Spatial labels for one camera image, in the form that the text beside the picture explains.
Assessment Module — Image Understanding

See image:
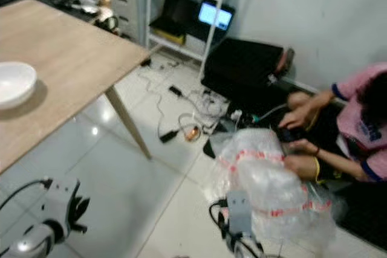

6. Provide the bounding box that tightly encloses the black handheld controller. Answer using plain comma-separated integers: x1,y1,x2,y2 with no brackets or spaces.
276,126,307,144

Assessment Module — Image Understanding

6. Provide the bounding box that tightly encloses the person's left hand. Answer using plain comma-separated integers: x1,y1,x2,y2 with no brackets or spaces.
284,138,322,156

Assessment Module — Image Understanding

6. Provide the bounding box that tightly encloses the person's right hand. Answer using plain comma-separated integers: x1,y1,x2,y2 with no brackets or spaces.
281,103,319,131

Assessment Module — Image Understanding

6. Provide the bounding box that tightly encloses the wooden table leg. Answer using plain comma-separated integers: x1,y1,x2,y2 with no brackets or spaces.
105,86,152,161

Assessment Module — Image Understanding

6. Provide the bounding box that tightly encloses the large black power adapter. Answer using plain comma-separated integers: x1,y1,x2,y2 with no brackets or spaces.
160,129,180,144

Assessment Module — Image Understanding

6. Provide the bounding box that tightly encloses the round copper object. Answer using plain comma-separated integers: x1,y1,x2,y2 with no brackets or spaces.
184,126,202,143

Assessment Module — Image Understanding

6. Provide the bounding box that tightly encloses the white bowl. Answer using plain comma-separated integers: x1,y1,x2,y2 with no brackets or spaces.
0,62,38,111

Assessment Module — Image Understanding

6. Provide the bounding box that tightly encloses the small black power adapter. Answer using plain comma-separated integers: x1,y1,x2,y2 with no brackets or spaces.
167,85,184,97

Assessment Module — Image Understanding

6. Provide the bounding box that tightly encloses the yellow box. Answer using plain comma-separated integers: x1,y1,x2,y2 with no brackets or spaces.
149,28,186,47

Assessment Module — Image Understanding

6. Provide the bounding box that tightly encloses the clear plastic bag red print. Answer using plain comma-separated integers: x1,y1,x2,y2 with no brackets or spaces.
208,127,337,254

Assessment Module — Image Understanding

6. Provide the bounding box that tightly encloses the small doll figurine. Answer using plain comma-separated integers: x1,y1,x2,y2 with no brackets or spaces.
94,0,121,34

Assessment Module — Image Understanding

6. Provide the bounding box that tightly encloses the black laptop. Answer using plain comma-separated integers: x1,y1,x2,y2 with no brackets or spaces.
151,0,198,39

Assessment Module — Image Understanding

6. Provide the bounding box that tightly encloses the black suitcase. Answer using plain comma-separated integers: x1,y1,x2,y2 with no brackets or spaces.
200,37,296,99

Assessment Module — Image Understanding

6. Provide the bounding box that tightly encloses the white metal shelf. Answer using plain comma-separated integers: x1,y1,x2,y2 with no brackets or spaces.
145,0,242,81

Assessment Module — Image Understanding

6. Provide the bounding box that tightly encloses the lit blue screen device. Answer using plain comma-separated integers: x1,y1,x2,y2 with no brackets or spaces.
197,1,236,31

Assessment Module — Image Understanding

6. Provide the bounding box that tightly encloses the person in pink shirt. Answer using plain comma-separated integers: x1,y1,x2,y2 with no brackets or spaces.
277,60,387,184

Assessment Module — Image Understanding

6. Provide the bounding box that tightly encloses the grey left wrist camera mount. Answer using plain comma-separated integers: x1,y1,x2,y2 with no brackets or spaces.
30,178,77,236

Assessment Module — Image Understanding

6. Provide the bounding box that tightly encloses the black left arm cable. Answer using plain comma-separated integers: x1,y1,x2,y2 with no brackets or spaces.
0,177,53,210

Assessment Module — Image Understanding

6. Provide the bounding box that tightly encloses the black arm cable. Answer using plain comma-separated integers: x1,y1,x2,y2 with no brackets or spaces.
0,177,53,210
209,199,230,239

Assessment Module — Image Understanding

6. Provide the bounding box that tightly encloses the thin grey floor cable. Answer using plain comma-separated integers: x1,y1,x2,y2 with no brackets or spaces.
138,68,183,139

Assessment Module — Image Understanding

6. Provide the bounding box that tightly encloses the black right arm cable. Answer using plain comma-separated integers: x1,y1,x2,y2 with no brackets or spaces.
209,199,230,239

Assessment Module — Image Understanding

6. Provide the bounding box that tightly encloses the white cable tangle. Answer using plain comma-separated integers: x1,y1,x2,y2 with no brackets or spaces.
186,89,232,122

